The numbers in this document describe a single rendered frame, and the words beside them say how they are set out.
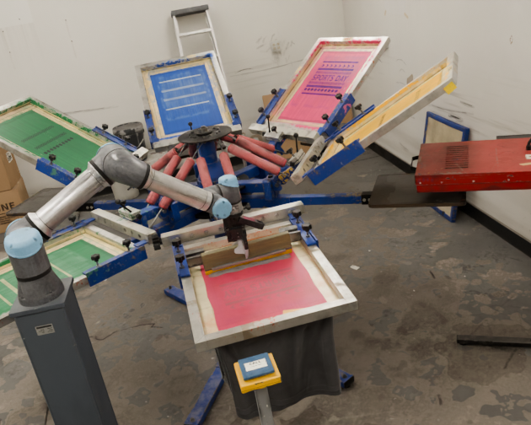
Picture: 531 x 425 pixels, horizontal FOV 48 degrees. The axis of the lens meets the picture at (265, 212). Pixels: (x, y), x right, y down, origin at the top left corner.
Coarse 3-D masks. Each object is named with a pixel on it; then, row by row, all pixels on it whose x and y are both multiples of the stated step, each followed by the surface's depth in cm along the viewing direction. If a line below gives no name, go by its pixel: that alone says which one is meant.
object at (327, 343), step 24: (264, 336) 218; (288, 336) 221; (312, 336) 225; (288, 360) 226; (312, 360) 229; (336, 360) 230; (288, 384) 230; (312, 384) 233; (336, 384) 233; (240, 408) 228
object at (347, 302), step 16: (272, 224) 280; (288, 224) 278; (208, 240) 274; (224, 240) 273; (320, 256) 244; (336, 272) 230; (192, 288) 236; (336, 288) 220; (192, 304) 225; (320, 304) 211; (336, 304) 210; (352, 304) 210; (192, 320) 215; (272, 320) 207; (288, 320) 207; (304, 320) 208; (208, 336) 204; (224, 336) 203; (240, 336) 205
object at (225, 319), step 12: (204, 276) 252; (228, 276) 248; (240, 276) 247; (216, 288) 240; (216, 300) 232; (216, 312) 224; (228, 312) 223; (240, 312) 222; (252, 312) 220; (264, 312) 219; (228, 324) 216; (240, 324) 214
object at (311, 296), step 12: (276, 264) 251; (288, 264) 249; (300, 264) 248; (300, 276) 239; (312, 288) 229; (276, 300) 225; (288, 300) 224; (300, 300) 222; (312, 300) 221; (324, 300) 220; (276, 312) 218
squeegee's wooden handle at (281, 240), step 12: (252, 240) 251; (264, 240) 251; (276, 240) 252; (288, 240) 253; (216, 252) 248; (228, 252) 249; (252, 252) 251; (264, 252) 253; (204, 264) 248; (216, 264) 250
